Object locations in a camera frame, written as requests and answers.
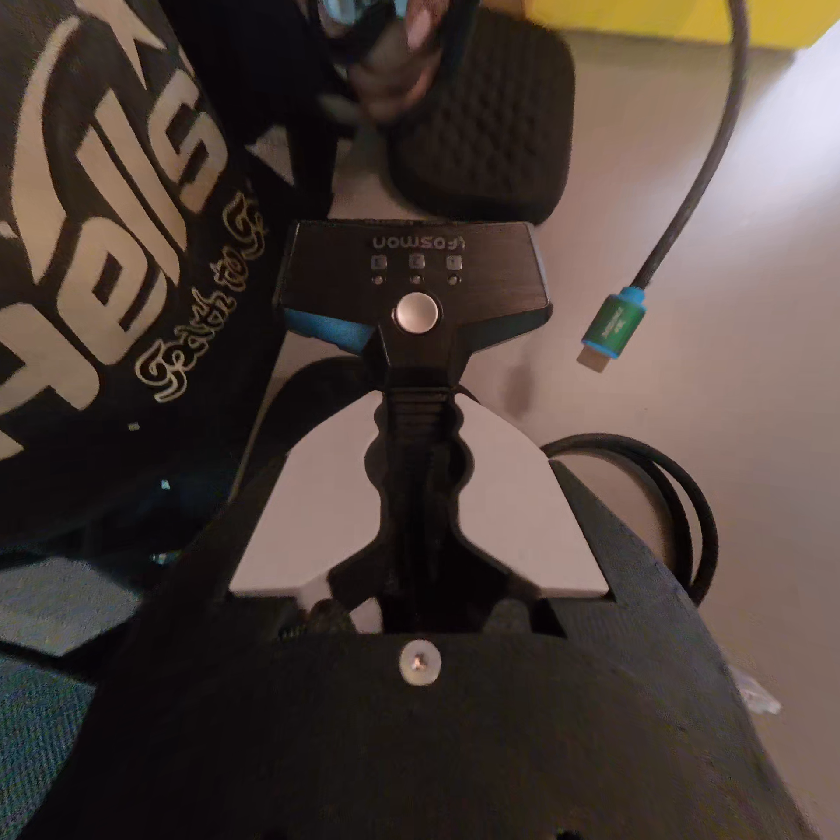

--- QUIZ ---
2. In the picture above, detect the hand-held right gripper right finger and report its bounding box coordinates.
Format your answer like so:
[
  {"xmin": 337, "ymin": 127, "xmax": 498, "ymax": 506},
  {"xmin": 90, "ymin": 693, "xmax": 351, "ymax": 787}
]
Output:
[{"xmin": 420, "ymin": 389, "xmax": 609, "ymax": 599}]

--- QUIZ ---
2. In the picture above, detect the black hdmi cable green plug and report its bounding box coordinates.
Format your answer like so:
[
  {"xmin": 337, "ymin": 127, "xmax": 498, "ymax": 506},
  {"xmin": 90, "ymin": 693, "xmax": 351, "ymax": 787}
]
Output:
[{"xmin": 576, "ymin": 0, "xmax": 750, "ymax": 374}]

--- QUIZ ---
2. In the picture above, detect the black round mat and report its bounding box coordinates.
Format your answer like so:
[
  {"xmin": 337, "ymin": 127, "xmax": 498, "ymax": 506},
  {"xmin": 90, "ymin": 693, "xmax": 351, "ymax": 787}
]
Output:
[{"xmin": 387, "ymin": 10, "xmax": 577, "ymax": 225}]

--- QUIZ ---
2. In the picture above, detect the large yellow plastic bin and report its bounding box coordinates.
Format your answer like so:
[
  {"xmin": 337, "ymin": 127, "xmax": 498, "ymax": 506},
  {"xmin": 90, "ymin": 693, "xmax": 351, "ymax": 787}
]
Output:
[{"xmin": 525, "ymin": 0, "xmax": 840, "ymax": 50}]

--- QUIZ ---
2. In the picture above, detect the black coiled cable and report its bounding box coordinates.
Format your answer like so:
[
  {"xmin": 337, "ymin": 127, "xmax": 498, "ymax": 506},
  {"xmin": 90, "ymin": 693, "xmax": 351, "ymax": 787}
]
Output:
[{"xmin": 539, "ymin": 433, "xmax": 719, "ymax": 605}]

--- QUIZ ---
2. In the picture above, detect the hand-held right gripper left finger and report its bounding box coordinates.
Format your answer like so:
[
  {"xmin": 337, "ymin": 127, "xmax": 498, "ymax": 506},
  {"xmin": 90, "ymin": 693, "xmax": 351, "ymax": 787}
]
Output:
[{"xmin": 228, "ymin": 390, "xmax": 422, "ymax": 599}]

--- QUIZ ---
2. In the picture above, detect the black hdmi switch box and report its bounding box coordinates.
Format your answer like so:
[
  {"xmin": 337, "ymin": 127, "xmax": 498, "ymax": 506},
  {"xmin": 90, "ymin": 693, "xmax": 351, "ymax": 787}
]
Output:
[{"xmin": 272, "ymin": 220, "xmax": 552, "ymax": 395}]

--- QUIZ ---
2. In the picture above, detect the person's left hand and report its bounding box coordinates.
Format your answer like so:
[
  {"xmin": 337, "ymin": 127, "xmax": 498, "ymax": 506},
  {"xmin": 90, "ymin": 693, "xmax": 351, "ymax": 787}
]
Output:
[{"xmin": 357, "ymin": 0, "xmax": 460, "ymax": 126}]

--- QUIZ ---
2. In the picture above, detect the clear plastic scrap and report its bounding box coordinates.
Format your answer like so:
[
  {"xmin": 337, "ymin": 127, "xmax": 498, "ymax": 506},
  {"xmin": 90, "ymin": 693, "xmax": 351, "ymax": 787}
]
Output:
[{"xmin": 734, "ymin": 668, "xmax": 783, "ymax": 718}]

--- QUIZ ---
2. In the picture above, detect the black printed shirt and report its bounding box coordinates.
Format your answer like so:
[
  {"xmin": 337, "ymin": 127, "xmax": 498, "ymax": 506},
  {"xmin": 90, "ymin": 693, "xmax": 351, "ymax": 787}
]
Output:
[{"xmin": 0, "ymin": 0, "xmax": 342, "ymax": 546}]

